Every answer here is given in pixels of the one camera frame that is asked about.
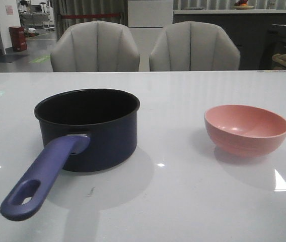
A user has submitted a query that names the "coloured sticker strip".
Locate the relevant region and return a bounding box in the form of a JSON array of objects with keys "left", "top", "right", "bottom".
[{"left": 258, "top": 70, "right": 286, "bottom": 73}]

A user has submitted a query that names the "left grey chair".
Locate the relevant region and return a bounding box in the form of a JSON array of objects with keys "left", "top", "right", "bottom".
[{"left": 50, "top": 21, "right": 140, "bottom": 72}]

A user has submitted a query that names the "grey chair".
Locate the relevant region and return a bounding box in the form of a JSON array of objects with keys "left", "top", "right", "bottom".
[
  {"left": 50, "top": 21, "right": 140, "bottom": 72},
  {"left": 149, "top": 21, "right": 241, "bottom": 72}
]

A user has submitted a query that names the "red bin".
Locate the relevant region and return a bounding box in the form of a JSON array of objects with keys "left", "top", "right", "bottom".
[{"left": 9, "top": 26, "right": 27, "bottom": 51}]

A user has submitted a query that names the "right grey chair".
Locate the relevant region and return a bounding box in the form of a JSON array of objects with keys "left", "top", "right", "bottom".
[{"left": 149, "top": 21, "right": 241, "bottom": 72}]

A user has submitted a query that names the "red barrier tape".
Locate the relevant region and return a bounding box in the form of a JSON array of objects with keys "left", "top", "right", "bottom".
[{"left": 58, "top": 13, "right": 122, "bottom": 19}]

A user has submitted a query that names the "white cabinet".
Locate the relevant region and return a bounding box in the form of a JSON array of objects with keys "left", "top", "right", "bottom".
[{"left": 127, "top": 1, "right": 173, "bottom": 72}]

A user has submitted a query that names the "fruit bowl on counter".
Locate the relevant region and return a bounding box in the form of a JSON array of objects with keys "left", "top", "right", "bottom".
[{"left": 233, "top": 0, "right": 254, "bottom": 10}]

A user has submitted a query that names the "pink bowl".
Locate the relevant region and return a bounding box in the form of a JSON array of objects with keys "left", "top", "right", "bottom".
[{"left": 204, "top": 105, "right": 286, "bottom": 157}]

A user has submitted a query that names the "dark sideboard counter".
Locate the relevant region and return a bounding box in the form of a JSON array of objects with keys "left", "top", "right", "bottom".
[{"left": 173, "top": 9, "right": 286, "bottom": 70}]

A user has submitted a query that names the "dark blue saucepan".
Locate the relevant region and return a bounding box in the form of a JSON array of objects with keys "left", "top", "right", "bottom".
[{"left": 0, "top": 89, "right": 140, "bottom": 221}]

